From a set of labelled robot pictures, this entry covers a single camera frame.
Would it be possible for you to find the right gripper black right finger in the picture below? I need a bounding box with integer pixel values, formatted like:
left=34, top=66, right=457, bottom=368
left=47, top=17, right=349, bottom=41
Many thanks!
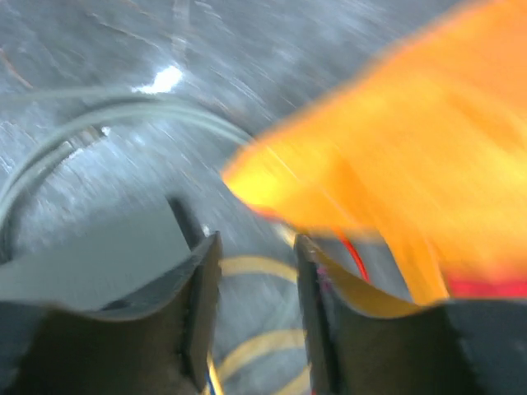
left=295, top=235, right=526, bottom=394

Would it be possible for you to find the yellow network cable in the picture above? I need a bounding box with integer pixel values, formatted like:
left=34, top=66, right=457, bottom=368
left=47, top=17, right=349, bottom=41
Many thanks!
left=208, top=254, right=312, bottom=395

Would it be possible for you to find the black network switch box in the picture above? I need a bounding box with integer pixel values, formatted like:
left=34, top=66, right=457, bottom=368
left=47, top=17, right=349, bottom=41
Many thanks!
left=1, top=199, right=203, bottom=310

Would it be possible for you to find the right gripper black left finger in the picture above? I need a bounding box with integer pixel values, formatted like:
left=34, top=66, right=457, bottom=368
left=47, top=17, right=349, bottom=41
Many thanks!
left=1, top=234, right=222, bottom=394

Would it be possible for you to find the grey network cable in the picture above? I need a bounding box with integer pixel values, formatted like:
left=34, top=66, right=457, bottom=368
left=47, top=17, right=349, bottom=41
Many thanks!
left=0, top=88, right=256, bottom=264

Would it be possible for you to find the red network cable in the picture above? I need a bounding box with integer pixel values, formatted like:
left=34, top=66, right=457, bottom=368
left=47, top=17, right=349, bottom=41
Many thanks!
left=337, top=232, right=371, bottom=285

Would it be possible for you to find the orange Mickey Mouse pillow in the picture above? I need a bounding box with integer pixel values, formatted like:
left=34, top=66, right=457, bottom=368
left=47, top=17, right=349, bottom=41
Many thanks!
left=223, top=1, right=526, bottom=304

